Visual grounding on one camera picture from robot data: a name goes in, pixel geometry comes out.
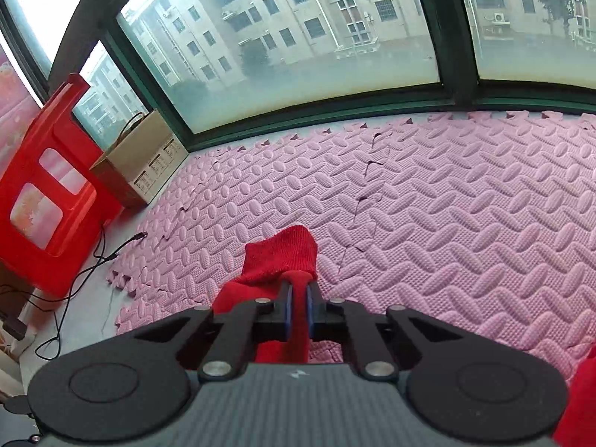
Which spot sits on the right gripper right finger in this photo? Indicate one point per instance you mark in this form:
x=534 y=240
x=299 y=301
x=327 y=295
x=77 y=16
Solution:
x=353 y=327

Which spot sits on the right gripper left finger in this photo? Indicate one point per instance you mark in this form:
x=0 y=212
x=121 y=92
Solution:
x=242 y=330

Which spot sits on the red knit sweater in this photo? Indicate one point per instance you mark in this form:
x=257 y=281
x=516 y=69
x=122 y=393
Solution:
x=289 y=256

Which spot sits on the pink foam floor mat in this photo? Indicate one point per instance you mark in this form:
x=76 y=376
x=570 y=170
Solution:
x=486 y=222

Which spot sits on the brown cardboard box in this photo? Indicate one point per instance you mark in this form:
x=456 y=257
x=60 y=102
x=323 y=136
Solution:
x=141 y=160

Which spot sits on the red plastic stool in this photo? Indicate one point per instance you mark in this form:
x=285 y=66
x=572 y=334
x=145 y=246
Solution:
x=52 y=268

